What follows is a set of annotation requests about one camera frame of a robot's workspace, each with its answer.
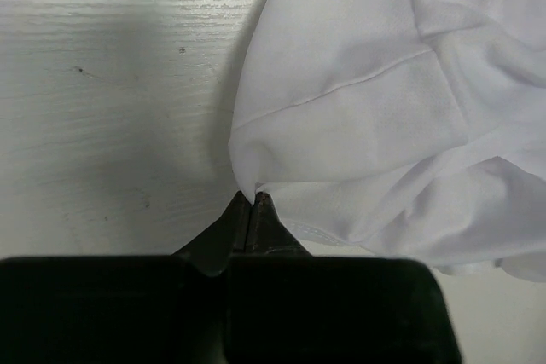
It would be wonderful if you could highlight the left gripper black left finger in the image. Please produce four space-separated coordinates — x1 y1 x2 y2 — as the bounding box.
173 192 250 275

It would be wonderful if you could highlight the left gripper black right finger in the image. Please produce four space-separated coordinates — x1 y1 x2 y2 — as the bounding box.
244 192 311 257

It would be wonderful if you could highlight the white t-shirt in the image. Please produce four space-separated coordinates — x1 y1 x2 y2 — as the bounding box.
229 0 545 281

